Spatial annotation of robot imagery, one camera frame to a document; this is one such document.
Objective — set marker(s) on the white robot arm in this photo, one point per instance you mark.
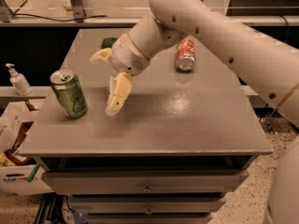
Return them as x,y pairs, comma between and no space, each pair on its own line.
268,66

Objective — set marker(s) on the green yellow sponge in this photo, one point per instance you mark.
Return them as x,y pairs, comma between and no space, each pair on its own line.
108,42

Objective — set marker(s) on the grey drawer cabinet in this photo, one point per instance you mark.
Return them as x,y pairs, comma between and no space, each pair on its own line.
189,136

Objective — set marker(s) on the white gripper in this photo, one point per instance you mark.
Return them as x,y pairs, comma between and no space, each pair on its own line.
127,57

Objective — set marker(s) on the white pump bottle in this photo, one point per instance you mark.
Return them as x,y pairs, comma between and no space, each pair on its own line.
18,81

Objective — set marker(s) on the green soda can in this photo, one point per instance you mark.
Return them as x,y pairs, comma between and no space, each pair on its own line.
66,87

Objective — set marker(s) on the drawer knob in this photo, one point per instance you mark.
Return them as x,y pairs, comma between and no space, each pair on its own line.
148,211
146,189

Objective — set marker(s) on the top drawer knob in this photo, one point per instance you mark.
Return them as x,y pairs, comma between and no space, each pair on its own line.
146,189

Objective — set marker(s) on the green marker pen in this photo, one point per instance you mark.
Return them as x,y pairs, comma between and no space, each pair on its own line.
32,175

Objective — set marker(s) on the red soda can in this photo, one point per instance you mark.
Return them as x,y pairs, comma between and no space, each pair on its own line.
185,55

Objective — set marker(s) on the white cardboard box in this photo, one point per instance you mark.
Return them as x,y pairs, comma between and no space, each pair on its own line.
15,124

